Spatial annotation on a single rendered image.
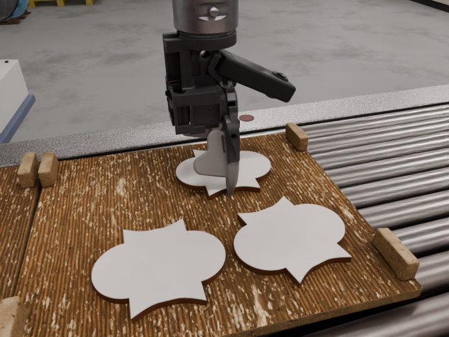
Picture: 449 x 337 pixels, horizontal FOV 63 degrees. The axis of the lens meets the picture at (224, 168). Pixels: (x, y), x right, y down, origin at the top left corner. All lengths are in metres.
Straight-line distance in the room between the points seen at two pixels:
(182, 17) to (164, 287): 0.29
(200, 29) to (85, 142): 0.37
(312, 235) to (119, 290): 0.22
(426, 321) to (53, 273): 0.39
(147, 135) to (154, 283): 0.37
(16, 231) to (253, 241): 0.29
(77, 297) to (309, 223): 0.27
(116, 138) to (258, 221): 0.36
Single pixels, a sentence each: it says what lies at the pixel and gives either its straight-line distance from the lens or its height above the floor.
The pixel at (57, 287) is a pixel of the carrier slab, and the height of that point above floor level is 0.94.
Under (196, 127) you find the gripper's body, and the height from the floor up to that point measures 1.03.
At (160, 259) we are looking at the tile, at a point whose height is 0.95.
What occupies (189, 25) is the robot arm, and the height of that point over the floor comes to 1.16.
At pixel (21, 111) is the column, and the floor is 0.87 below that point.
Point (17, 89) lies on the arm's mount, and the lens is 1.05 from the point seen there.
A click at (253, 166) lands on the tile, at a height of 0.95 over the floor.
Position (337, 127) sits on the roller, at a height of 0.92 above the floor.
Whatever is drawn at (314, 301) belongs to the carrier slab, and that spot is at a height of 0.94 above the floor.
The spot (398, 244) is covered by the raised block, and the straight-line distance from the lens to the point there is 0.45.
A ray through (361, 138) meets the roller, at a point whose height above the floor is 0.92.
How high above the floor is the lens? 1.25
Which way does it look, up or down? 34 degrees down
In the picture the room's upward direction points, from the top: straight up
